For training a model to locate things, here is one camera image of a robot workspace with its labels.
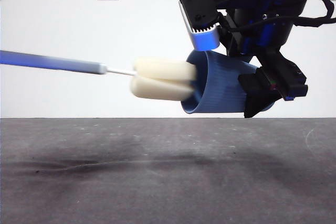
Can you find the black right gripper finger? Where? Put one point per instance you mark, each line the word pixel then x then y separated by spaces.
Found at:
pixel 257 98

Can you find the blue ribbed plastic cup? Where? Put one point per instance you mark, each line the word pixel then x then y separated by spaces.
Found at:
pixel 223 90

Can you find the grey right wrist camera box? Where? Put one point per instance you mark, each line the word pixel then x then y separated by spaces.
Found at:
pixel 202 24

